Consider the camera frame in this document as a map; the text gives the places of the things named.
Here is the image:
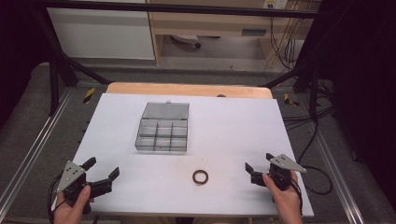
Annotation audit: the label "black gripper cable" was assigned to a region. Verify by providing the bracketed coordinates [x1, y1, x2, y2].
[47, 173, 64, 224]
[291, 165, 333, 217]

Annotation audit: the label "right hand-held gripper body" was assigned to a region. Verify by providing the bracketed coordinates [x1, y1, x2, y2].
[267, 153, 307, 191]

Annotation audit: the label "bundle of hanging cables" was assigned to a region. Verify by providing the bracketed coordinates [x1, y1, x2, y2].
[268, 6, 307, 71]

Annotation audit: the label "clear plastic compartment box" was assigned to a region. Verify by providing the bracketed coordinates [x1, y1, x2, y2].
[134, 101, 191, 153]

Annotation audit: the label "wooden desk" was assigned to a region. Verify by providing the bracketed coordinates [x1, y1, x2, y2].
[146, 0, 321, 66]

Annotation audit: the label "yellow black striped tape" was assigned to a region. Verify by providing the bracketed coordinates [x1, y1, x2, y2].
[283, 92, 301, 107]
[82, 87, 96, 105]

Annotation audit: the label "person's right hand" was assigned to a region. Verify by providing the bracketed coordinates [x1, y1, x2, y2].
[262, 170, 304, 224]

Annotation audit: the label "black floor cables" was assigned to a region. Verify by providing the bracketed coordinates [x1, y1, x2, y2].
[281, 78, 335, 166]

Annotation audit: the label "white cabinet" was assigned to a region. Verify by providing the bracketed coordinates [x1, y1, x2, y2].
[46, 0, 156, 61]

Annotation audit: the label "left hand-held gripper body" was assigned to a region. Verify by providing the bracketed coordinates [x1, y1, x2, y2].
[53, 161, 93, 216]

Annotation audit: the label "white chair base with caster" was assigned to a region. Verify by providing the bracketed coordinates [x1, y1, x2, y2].
[170, 34, 203, 49]

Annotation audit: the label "brown hair tie ring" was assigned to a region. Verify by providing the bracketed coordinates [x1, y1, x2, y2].
[191, 169, 209, 186]

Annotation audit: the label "white wall socket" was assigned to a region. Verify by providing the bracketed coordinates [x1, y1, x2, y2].
[262, 0, 289, 10]

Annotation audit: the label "aluminium floor rail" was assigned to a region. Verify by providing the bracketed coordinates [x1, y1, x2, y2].
[312, 124, 365, 224]
[0, 88, 74, 209]

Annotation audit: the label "person's left hand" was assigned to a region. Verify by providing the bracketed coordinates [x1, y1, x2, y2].
[53, 185, 94, 224]

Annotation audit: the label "black metal frame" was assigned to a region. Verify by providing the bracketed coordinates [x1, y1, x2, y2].
[31, 0, 331, 122]

